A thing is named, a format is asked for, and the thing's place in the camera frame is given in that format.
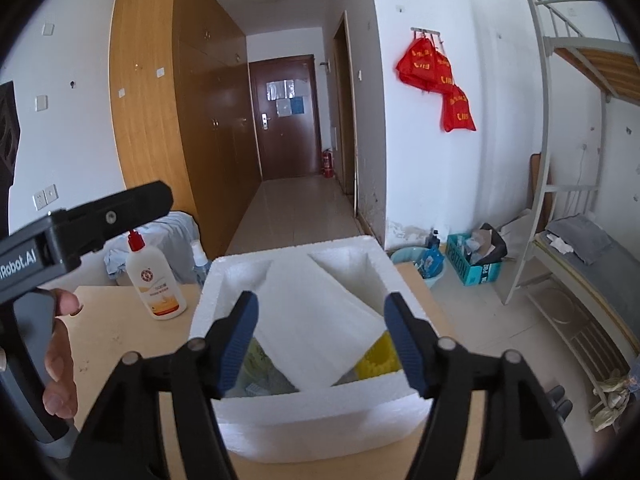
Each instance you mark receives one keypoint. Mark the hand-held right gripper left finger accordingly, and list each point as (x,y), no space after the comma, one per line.
(240,340)

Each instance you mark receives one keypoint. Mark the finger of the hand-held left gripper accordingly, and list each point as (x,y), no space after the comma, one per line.
(110,217)

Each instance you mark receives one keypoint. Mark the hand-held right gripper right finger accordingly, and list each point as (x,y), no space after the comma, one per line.
(402,340)

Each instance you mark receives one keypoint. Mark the white foam box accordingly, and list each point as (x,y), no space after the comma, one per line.
(310,430)

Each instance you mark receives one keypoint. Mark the person's left hand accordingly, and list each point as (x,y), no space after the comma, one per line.
(60,370)

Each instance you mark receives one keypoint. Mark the light blue bedding bundle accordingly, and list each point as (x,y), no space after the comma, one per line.
(175,240)

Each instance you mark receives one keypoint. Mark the light blue plastic basin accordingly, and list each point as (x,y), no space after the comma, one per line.
(405,257)

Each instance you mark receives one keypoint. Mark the blue spray bottle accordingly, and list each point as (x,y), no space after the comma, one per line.
(200,265)

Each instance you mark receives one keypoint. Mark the white lotion pump bottle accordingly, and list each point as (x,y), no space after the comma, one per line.
(155,290)

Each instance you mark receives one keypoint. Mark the teal cardboard box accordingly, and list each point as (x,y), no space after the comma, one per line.
(465,270)

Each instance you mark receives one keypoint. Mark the wooden wardrobe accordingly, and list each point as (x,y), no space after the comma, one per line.
(150,110)

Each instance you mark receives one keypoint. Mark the dark crumpled bag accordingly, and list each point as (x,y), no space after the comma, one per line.
(487,242)

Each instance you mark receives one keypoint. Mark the red fire extinguisher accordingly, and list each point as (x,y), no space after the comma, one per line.
(327,165)

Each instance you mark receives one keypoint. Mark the dark brown entrance door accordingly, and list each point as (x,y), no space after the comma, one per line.
(285,135)

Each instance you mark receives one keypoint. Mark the grey folded blanket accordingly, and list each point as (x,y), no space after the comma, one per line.
(580,237)

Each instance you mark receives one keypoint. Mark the brown wooden board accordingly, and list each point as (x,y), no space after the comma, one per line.
(540,180)

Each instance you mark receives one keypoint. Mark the beige slippers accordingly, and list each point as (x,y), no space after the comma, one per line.
(610,402)

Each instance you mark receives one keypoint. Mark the red tote bag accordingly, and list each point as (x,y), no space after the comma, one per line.
(417,62)
(445,72)
(457,112)

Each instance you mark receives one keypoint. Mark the wooden side door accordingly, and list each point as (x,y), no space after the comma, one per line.
(345,110)

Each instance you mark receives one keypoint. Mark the grey metal bunk bed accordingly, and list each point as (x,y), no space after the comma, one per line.
(600,65)

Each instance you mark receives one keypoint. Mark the white wall sockets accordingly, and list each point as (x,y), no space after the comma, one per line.
(46,197)

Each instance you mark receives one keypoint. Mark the white wall switch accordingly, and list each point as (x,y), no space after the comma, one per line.
(48,29)
(41,103)

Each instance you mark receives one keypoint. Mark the metal wall hook rack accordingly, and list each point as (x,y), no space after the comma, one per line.
(427,31)

